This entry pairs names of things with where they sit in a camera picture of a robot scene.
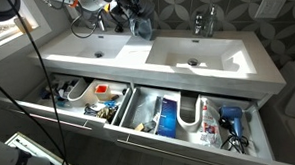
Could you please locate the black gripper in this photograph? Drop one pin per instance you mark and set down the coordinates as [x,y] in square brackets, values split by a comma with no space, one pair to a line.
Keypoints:
[122,3]

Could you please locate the blue terry towel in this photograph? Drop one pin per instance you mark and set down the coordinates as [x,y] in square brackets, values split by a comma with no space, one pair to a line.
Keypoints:
[141,27]

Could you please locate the small black counter object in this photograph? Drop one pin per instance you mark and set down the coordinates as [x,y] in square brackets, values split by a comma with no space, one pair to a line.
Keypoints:
[119,27]

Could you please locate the chrome sink faucet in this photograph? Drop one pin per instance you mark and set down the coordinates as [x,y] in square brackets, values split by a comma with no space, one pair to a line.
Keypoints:
[101,22]
[198,23]

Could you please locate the white double sink vanity top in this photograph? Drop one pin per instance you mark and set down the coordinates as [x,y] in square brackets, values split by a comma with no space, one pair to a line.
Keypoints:
[133,56]

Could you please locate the chrome sink drain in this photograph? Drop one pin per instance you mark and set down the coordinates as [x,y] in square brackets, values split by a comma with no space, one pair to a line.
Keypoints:
[99,54]
[193,61]

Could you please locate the white box with orange inside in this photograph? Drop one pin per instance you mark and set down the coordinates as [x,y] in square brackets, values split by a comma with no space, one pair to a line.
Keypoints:
[103,91]

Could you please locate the clear plastic bag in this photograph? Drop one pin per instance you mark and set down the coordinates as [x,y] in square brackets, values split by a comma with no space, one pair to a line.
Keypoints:
[145,107]

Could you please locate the gold jewelry pile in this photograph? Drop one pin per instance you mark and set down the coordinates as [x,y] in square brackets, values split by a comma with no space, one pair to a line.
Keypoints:
[106,112]

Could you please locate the dark blue product box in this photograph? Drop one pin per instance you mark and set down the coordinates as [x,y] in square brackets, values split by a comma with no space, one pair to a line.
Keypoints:
[167,118]

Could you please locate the small tan item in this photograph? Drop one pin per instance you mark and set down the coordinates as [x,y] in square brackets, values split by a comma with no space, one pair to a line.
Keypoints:
[139,126]

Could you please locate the small teal bottle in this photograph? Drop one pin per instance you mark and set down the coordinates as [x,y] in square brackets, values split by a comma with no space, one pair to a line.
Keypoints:
[62,103]

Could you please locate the grey drawer with orange box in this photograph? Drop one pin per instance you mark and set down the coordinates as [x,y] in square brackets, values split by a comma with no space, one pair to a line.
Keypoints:
[55,116]

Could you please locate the white pouch with red print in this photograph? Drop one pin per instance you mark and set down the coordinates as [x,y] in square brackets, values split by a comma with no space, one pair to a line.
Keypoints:
[209,126]

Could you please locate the bright window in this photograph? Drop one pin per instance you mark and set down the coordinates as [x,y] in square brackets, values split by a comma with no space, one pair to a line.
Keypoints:
[1,32]

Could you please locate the blue hair dryer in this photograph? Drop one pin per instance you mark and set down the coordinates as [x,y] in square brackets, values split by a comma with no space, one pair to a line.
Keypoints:
[232,114]

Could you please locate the grey drawer with hair dryer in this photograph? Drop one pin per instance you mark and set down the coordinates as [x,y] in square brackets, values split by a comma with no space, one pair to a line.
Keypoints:
[190,147]

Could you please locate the white wall plate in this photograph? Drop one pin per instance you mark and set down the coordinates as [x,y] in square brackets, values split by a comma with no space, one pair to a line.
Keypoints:
[271,6]

